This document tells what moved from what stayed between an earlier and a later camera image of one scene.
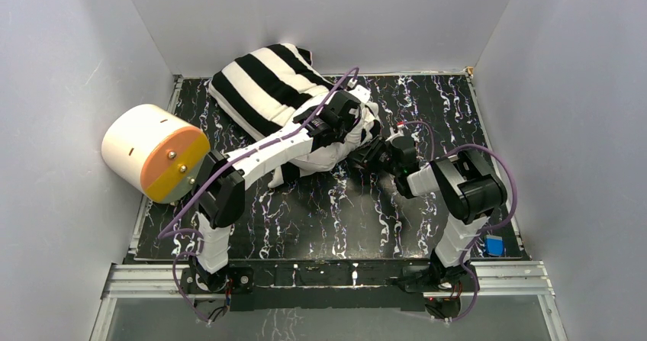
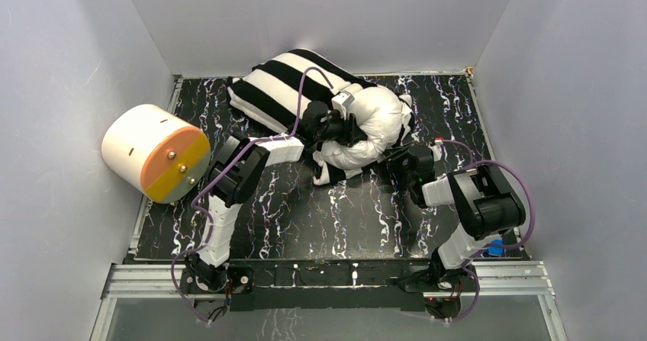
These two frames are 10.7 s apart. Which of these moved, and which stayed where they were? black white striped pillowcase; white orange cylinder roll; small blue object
Moved: black white striped pillowcase
Stayed: white orange cylinder roll; small blue object
